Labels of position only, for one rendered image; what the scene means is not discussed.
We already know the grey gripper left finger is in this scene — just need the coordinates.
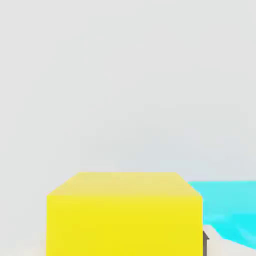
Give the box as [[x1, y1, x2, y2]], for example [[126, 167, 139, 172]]
[[0, 231, 48, 256]]

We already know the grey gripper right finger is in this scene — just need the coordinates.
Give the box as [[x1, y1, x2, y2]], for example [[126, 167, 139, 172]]
[[202, 224, 256, 256]]

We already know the small yellow cube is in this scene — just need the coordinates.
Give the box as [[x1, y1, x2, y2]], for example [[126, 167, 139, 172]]
[[46, 171, 204, 256]]

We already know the large cyan box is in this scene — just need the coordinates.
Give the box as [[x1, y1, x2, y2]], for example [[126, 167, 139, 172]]
[[187, 180, 256, 247]]

